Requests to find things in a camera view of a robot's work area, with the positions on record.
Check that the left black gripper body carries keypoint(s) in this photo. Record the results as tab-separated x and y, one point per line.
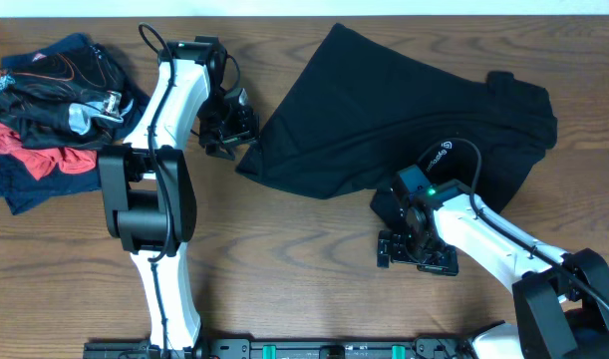
226	128

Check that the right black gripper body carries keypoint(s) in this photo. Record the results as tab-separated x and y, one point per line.
429	256

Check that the black polo shirt with logo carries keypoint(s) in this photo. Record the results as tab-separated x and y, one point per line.
360	112

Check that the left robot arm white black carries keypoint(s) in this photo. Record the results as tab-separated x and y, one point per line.
149	201

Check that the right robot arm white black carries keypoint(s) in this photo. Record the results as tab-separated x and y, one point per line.
561	299

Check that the red garment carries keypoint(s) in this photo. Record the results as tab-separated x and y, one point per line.
40	163

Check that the navy blue garment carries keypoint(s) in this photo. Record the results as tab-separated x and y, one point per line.
19	189

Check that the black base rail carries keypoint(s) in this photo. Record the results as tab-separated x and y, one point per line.
243	348

